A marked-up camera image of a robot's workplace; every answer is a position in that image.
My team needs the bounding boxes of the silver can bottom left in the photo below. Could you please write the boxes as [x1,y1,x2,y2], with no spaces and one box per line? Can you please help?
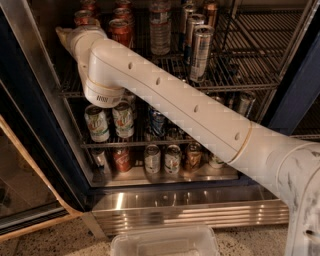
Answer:
[91,148,110,174]

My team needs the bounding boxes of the brown gold can bottom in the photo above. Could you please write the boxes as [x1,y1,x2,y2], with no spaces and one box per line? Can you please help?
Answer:
[185,142,202,171]

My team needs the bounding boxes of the red coke can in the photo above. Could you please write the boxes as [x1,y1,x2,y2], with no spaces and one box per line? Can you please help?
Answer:
[108,18,134,49]
[115,0,133,9]
[74,10,93,27]
[113,8,134,25]
[80,0,101,18]

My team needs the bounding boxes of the silver energy drink can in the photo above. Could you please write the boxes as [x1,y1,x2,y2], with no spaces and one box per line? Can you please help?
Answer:
[178,2,196,52]
[189,25,214,83]
[184,14,205,65]

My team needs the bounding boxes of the clear plastic bin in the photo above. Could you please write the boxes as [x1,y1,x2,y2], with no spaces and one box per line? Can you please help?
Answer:
[110,225,220,256]

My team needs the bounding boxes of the blue fridge centre post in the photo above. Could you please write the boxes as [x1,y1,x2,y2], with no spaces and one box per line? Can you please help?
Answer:
[263,29,320,136]

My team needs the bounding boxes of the white green soda can left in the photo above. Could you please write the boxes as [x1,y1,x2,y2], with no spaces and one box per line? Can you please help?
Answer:
[84,105,110,143]

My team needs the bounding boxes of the red can bottom shelf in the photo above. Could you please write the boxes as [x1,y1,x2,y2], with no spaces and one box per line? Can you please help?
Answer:
[113,147,131,172]

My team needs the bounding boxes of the blue soda can left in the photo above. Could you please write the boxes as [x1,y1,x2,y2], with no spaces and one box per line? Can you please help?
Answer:
[148,107,166,137]

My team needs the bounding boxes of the stainless steel fridge base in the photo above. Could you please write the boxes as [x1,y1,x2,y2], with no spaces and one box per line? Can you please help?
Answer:
[92,182,289,235]

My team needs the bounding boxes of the clear plastic water bottle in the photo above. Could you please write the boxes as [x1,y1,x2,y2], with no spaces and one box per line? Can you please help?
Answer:
[149,0,171,55]

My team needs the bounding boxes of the middle wire fridge shelf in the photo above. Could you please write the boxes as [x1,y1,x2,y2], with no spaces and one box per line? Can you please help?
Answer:
[65,89,278,149]

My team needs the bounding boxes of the copper can top shelf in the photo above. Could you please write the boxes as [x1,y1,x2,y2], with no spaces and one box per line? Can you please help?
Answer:
[203,0,219,28]

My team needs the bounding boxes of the silver slim can middle shelf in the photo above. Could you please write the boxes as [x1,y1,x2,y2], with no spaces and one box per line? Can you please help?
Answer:
[236,91,256,117]

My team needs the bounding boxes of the white can bottom right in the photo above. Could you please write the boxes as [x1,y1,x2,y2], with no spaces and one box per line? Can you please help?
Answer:
[208,154,224,169]

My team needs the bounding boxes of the silver energy drink can middle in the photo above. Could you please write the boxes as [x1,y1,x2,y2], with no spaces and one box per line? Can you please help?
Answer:
[184,14,205,65]

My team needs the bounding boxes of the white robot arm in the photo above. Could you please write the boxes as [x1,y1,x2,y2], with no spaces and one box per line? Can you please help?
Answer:
[56,25,320,256]

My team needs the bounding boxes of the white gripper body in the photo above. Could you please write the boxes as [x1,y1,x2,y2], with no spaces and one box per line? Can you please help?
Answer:
[65,25,107,64]

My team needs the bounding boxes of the white green soda can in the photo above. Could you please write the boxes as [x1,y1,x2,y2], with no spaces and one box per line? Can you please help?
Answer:
[84,105,110,143]
[112,101,134,138]

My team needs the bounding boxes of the silver energy drink can back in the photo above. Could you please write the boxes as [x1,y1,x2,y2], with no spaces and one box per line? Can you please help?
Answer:
[178,2,196,52]

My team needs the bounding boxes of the silver energy drink can front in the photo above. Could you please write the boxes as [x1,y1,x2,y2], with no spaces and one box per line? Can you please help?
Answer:
[189,25,214,83]

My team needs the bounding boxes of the open glass fridge door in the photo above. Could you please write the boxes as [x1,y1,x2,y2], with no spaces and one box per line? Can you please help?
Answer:
[0,80,81,242]

